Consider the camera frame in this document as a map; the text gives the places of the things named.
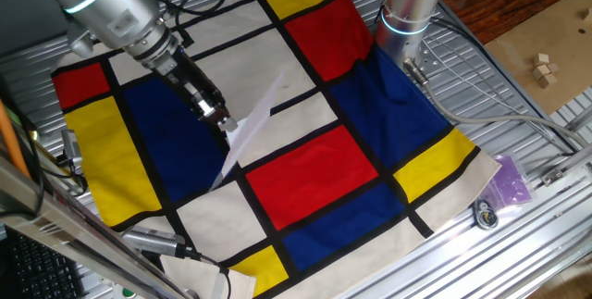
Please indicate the brown cardboard board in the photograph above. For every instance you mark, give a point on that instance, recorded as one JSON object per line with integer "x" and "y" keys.
{"x": 555, "y": 30}

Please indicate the small grey camera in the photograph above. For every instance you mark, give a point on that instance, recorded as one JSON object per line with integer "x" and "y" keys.
{"x": 71, "y": 146}

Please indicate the white paper sheet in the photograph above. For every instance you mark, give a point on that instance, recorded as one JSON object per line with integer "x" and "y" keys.
{"x": 252, "y": 128}

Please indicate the green button box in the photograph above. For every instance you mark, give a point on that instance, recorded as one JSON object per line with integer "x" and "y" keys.
{"x": 128, "y": 293}

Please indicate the small wooden cube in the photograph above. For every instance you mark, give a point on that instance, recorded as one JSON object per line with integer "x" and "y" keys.
{"x": 541, "y": 58}
{"x": 547, "y": 81}
{"x": 553, "y": 68}
{"x": 540, "y": 71}

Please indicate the small metal bracket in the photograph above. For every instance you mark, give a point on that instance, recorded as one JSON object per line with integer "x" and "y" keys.
{"x": 552, "y": 176}

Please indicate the orange pole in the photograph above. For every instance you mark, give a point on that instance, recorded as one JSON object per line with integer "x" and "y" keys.
{"x": 9, "y": 137}

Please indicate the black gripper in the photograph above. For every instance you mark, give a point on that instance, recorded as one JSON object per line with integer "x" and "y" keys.
{"x": 196, "y": 83}

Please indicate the black keyboard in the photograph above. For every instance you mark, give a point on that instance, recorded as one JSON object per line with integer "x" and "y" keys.
{"x": 41, "y": 271}

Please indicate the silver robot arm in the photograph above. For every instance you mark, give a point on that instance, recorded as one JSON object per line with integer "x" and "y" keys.
{"x": 106, "y": 3}

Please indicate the purple plastic bag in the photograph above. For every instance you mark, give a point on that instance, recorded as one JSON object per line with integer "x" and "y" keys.
{"x": 509, "y": 183}

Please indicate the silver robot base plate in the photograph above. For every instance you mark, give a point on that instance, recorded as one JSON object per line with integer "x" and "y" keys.
{"x": 430, "y": 58}

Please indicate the colour block tablecloth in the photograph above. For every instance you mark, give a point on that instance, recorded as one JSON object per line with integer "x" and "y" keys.
{"x": 324, "y": 174}

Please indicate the aluminium frame bar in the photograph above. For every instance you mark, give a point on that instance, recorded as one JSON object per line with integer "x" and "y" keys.
{"x": 69, "y": 234}

